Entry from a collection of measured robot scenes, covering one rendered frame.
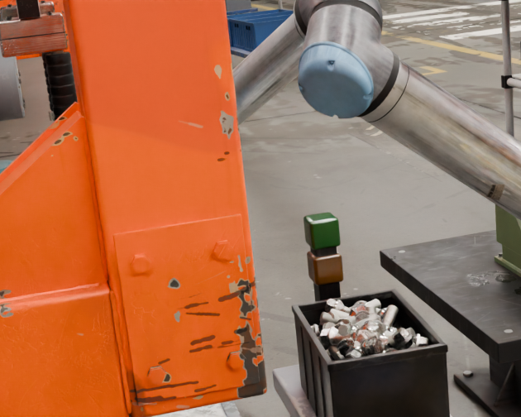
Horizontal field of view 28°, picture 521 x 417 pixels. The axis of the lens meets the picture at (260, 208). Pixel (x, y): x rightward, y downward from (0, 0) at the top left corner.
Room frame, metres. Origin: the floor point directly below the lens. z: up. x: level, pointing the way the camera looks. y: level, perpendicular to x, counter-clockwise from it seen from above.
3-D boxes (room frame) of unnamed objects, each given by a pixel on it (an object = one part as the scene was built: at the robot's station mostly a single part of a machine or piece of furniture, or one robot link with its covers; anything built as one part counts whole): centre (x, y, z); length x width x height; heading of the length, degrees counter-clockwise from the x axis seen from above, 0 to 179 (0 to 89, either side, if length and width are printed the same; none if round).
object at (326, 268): (1.32, -0.08, 0.59); 0.04 x 0.04 x 0.04; 12
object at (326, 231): (1.32, -0.08, 0.64); 0.04 x 0.04 x 0.04; 12
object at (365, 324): (1.17, -0.11, 0.51); 0.20 x 0.14 x 0.13; 8
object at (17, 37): (1.47, 0.29, 0.93); 0.09 x 0.05 x 0.05; 102
